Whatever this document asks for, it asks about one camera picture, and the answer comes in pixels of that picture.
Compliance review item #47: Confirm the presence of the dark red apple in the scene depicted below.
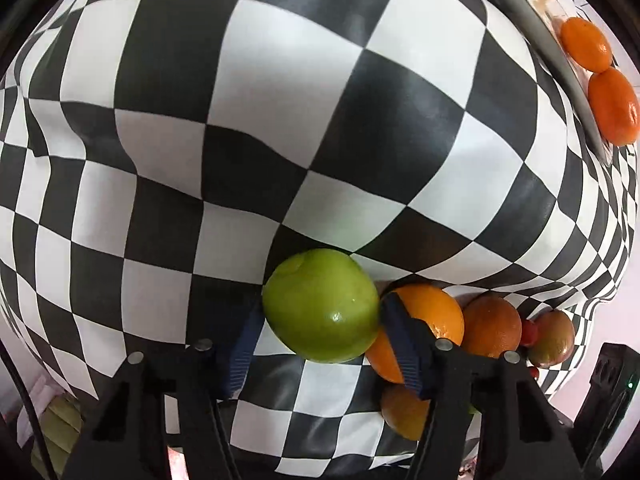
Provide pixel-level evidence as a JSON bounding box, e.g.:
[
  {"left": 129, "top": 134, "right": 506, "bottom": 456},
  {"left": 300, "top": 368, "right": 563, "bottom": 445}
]
[{"left": 381, "top": 384, "right": 432, "bottom": 442}]

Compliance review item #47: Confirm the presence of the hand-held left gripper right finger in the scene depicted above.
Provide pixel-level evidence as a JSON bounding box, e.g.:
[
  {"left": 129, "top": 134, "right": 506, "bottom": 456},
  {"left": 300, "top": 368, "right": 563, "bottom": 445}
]
[{"left": 381, "top": 291, "right": 586, "bottom": 480}]

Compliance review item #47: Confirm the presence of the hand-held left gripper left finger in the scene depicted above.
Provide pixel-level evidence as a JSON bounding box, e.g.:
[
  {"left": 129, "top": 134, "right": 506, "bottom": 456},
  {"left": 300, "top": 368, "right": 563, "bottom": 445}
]
[{"left": 62, "top": 304, "right": 266, "bottom": 480}]

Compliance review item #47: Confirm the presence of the red green apple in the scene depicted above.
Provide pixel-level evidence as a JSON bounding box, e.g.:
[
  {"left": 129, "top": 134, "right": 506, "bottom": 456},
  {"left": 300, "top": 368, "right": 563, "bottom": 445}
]
[{"left": 526, "top": 310, "right": 576, "bottom": 367}]

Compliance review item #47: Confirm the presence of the black white checkered cloth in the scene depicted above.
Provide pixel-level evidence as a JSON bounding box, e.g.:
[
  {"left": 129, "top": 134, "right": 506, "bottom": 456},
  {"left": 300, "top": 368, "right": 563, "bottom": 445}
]
[{"left": 0, "top": 0, "right": 633, "bottom": 467}]

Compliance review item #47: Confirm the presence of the dark brownish orange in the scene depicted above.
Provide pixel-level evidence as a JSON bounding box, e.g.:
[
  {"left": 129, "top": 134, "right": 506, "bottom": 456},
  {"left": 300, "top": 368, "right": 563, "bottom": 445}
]
[{"left": 461, "top": 295, "right": 523, "bottom": 359}]

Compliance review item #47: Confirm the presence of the black cable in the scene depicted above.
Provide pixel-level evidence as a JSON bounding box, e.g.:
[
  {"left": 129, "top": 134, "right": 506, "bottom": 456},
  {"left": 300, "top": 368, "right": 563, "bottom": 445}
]
[{"left": 0, "top": 337, "right": 53, "bottom": 480}]

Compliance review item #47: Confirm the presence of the bright orange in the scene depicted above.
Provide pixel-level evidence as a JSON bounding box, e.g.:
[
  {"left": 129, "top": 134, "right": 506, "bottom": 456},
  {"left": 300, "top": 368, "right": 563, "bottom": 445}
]
[
  {"left": 587, "top": 67, "right": 640, "bottom": 147},
  {"left": 364, "top": 283, "right": 466, "bottom": 385},
  {"left": 560, "top": 16, "right": 614, "bottom": 73}
]

